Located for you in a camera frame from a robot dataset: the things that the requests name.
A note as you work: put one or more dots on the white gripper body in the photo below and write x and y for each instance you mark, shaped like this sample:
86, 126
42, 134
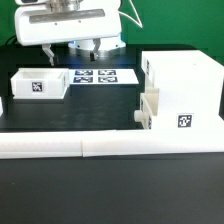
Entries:
40, 22

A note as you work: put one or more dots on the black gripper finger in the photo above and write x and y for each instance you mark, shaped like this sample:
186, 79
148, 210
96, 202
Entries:
47, 50
94, 52

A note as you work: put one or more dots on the white drawer tray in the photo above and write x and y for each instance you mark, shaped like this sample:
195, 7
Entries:
40, 83
148, 107

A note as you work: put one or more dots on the white front drawer tray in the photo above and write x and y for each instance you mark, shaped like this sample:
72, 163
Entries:
148, 107

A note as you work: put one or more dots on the white drawer cabinet box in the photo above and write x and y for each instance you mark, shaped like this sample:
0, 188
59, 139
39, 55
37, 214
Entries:
190, 87

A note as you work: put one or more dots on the white marker sheet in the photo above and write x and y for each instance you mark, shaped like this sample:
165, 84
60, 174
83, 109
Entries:
102, 77

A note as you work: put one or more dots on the white left edge block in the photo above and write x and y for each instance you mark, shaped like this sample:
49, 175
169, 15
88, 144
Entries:
1, 107

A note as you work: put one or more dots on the white front barrier rail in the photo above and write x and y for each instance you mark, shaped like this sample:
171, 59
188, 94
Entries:
108, 143

